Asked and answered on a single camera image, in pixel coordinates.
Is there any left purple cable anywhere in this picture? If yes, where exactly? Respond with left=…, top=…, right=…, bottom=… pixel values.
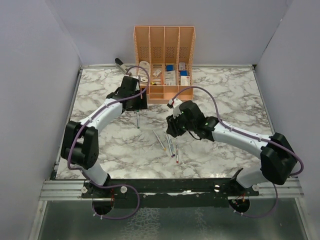
left=66, top=65, right=144, bottom=221

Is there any white pen red tip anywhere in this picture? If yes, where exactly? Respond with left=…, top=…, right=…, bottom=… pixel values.
left=175, top=138, right=180, bottom=164

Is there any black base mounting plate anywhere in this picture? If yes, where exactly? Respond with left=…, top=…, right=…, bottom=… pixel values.
left=81, top=177, right=259, bottom=209

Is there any orange desk organizer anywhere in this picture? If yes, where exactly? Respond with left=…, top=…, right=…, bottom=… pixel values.
left=133, top=25, right=196, bottom=104

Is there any white pen yellow tip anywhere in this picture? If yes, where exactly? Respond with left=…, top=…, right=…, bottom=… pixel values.
left=152, top=130, right=167, bottom=151

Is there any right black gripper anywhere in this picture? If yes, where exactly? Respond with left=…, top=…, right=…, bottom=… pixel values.
left=167, top=108, right=196, bottom=137

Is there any white red box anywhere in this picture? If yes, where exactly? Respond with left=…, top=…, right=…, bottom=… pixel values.
left=180, top=75, right=191, bottom=86

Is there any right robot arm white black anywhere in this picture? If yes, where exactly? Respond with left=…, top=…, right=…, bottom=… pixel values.
left=166, top=98, right=297, bottom=196

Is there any small pink white box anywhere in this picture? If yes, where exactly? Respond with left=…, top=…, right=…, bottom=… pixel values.
left=178, top=62, right=188, bottom=71

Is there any white pen blue tip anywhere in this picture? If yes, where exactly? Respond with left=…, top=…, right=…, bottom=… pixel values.
left=168, top=135, right=175, bottom=154

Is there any blue box in organizer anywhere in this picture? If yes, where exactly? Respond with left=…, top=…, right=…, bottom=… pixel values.
left=165, top=64, right=175, bottom=72

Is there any black grey stapler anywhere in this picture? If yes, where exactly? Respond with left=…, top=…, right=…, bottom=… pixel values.
left=114, top=58, right=129, bottom=74

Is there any white pen purple tip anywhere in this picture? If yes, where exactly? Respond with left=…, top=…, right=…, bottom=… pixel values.
left=165, top=133, right=175, bottom=158

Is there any white oval card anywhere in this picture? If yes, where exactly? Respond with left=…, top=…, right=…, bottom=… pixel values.
left=137, top=60, right=151, bottom=84

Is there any white label packet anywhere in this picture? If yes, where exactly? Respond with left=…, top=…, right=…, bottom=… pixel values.
left=164, top=70, right=177, bottom=86

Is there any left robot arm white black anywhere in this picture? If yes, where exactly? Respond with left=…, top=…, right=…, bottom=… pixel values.
left=60, top=75, right=148, bottom=198

